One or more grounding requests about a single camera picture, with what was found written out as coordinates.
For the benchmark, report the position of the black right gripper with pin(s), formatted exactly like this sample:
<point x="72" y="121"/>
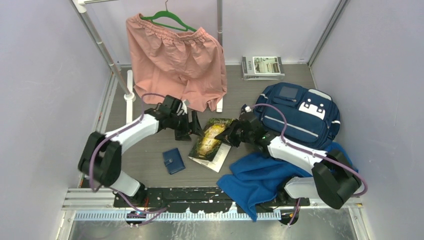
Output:
<point x="228" y="134"/>

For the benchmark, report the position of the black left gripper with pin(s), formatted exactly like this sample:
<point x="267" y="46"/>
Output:
<point x="184" y="134"/>

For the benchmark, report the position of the green fantasy book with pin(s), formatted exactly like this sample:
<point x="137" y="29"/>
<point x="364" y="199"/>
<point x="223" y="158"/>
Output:
<point x="208" y="151"/>

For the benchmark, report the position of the navy blue backpack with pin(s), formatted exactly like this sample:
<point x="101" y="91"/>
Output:
<point x="306" y="116"/>

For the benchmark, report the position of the grey magazine stack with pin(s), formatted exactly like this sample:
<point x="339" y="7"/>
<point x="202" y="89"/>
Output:
<point x="262" y="68"/>

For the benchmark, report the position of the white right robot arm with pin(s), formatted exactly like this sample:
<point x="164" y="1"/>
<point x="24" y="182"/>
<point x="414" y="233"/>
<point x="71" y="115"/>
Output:
<point x="334" y="180"/>

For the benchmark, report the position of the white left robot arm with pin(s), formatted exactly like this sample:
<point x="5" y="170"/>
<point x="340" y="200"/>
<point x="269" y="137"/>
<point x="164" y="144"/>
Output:
<point x="101" y="159"/>

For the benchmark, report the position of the small blue wallet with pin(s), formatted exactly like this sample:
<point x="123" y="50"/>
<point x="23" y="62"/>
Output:
<point x="173" y="161"/>

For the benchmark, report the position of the blue cloth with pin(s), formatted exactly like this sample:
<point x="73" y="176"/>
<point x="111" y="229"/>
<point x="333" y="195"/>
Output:
<point x="254" y="180"/>

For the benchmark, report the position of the pink shorts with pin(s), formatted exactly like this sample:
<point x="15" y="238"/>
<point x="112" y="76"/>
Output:
<point x="185" y="65"/>

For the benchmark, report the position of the green clothes hanger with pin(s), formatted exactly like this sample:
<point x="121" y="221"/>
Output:
<point x="168" y="19"/>

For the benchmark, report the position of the metal clothes rack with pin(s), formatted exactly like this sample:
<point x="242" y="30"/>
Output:
<point x="125" y="84"/>

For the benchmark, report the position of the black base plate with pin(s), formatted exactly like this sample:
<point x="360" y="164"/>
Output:
<point x="196" y="199"/>

